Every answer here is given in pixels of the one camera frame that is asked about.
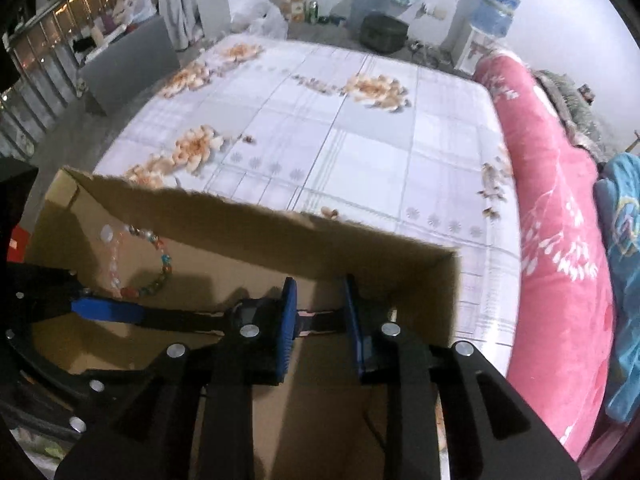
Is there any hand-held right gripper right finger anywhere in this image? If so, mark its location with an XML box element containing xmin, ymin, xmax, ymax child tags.
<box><xmin>344</xmin><ymin>274</ymin><xmax>583</xmax><ymax>480</ymax></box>

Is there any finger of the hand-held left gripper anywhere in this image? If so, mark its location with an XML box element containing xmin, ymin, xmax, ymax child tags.
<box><xmin>4</xmin><ymin>264</ymin><xmax>146</xmax><ymax>328</ymax></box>
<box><xmin>0</xmin><ymin>329</ymin><xmax>168</xmax><ymax>443</ymax></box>

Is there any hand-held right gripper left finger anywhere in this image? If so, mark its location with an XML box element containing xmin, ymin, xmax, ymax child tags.
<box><xmin>54</xmin><ymin>276</ymin><xmax>300</xmax><ymax>480</ymax></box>

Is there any black wrist watch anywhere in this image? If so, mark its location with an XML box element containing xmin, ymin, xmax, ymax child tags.
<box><xmin>142</xmin><ymin>300</ymin><xmax>351</xmax><ymax>336</ymax></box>

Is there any brown cardboard box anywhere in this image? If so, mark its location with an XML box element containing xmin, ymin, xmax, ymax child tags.
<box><xmin>22</xmin><ymin>166</ymin><xmax>461</xmax><ymax>480</ymax></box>

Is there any red box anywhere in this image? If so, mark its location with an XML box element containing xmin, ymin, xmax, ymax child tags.
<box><xmin>7</xmin><ymin>225</ymin><xmax>33</xmax><ymax>263</ymax></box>

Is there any pink floral blanket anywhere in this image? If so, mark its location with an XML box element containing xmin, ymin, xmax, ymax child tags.
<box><xmin>472</xmin><ymin>50</ymin><xmax>618</xmax><ymax>461</ymax></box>

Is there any grey chair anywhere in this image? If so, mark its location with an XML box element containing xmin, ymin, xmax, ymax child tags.
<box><xmin>80</xmin><ymin>14</ymin><xmax>182</xmax><ymax>116</ymax></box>

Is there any metal railing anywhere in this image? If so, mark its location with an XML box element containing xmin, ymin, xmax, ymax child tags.
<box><xmin>0</xmin><ymin>0</ymin><xmax>126</xmax><ymax>161</ymax></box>

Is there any blue printed blanket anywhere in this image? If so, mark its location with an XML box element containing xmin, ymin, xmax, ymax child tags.
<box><xmin>595</xmin><ymin>152</ymin><xmax>640</xmax><ymax>421</ymax></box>

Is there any white water dispenser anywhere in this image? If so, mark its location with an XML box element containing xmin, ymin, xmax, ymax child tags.
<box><xmin>452</xmin><ymin>0</ymin><xmax>503</xmax><ymax>76</ymax></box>

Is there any dark green bag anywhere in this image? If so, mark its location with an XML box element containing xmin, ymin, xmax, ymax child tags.
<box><xmin>359</xmin><ymin>12</ymin><xmax>408</xmax><ymax>55</ymax></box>

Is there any grey fluffy blanket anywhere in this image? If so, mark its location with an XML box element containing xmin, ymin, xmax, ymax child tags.
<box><xmin>532</xmin><ymin>70</ymin><xmax>616</xmax><ymax>161</ymax></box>

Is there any white plastic bag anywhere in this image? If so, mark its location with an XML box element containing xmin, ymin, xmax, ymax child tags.
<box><xmin>232</xmin><ymin>1</ymin><xmax>290</xmax><ymax>41</ymax></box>

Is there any white curtain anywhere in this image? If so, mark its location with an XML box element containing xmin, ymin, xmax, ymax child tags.
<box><xmin>156</xmin><ymin>0</ymin><xmax>206</xmax><ymax>51</ymax></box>

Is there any clear empty water jug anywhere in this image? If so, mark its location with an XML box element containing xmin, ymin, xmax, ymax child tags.
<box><xmin>350</xmin><ymin>0</ymin><xmax>396</xmax><ymax>31</ymax></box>

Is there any blue water dispenser bottle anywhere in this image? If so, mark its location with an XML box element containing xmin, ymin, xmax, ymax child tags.
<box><xmin>472</xmin><ymin>0</ymin><xmax>521</xmax><ymax>38</ymax></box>

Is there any clear pink bead bracelet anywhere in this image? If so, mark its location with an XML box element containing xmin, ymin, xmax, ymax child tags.
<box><xmin>100</xmin><ymin>225</ymin><xmax>127</xmax><ymax>297</ymax></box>

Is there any multicolored bead bracelet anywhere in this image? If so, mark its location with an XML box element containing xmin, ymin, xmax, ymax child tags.
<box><xmin>122</xmin><ymin>225</ymin><xmax>174</xmax><ymax>298</ymax></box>

